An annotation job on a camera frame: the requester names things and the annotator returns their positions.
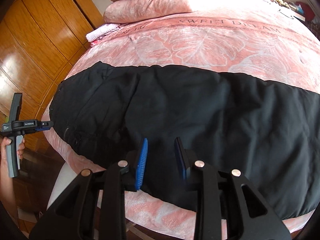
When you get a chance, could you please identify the black padded pants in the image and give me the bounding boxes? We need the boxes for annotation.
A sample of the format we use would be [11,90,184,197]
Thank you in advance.
[49,62,319,219]

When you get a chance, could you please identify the person's left forearm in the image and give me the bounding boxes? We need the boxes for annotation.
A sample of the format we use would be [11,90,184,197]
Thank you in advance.
[1,164,18,225]

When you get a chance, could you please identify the person's left hand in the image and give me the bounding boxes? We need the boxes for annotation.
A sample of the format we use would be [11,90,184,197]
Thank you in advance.
[1,137,25,167]

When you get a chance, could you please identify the person's white trouser leg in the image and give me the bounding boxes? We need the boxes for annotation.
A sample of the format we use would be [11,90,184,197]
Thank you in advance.
[47,163,78,209]

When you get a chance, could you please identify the white pink folded cloth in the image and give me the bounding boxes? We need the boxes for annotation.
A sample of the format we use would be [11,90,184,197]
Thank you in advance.
[86,23,119,42]

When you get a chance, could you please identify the orange wooden wardrobe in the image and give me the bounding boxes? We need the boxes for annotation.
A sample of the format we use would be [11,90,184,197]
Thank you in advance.
[0,0,104,156]

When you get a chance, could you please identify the lower pink pillow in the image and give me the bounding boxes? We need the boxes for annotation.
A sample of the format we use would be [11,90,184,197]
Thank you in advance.
[104,0,201,23]

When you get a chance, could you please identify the red cloth on nightstand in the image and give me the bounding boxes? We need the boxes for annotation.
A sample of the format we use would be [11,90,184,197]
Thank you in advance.
[295,1,315,21]

